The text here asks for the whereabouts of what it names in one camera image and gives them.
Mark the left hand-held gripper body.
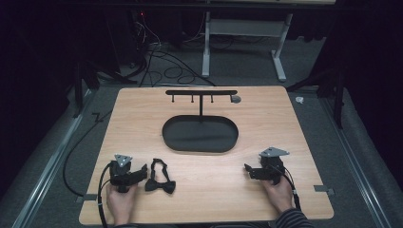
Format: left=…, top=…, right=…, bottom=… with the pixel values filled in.
left=108, top=154, right=134, bottom=194

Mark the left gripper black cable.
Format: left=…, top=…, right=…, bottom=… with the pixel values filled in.
left=96, top=161, right=114, bottom=228

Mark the person's right hand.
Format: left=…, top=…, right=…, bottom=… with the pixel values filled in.
left=260, top=178, right=295, bottom=216

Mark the white metal desk frame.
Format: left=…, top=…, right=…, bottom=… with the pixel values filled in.
left=201, top=10, right=294, bottom=83

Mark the black floor cable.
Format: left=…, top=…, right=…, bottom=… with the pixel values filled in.
left=62, top=108, right=113, bottom=198

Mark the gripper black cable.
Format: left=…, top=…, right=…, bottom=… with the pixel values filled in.
left=96, top=161, right=114, bottom=228
left=278, top=165, right=302, bottom=211

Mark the black tripod stand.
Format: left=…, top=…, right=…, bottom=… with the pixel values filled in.
left=71, top=60, right=139, bottom=119
left=286, top=67, right=348, bottom=130

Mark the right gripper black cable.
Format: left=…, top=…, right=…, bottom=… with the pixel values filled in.
left=278, top=165, right=302, bottom=211

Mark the person's left hand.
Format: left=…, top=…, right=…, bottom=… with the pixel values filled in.
left=106, top=183, right=140, bottom=226

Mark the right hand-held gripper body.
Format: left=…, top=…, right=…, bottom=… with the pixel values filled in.
left=259, top=146, right=290, bottom=185

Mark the metal floor rail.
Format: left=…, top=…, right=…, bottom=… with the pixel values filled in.
left=317, top=96, right=393, bottom=228
left=11, top=89, right=96, bottom=228

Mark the grey tape strip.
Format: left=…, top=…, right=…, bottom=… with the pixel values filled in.
left=313, top=184, right=336, bottom=196
left=75, top=194, right=98, bottom=204

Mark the black hanger stand with tray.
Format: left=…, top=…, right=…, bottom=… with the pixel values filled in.
left=162, top=89, right=240, bottom=154

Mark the tangle of black floor cables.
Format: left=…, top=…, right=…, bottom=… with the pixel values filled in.
left=127, top=12, right=217, bottom=87

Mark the black bow tie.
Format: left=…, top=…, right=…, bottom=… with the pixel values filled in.
left=144, top=158, right=177, bottom=195

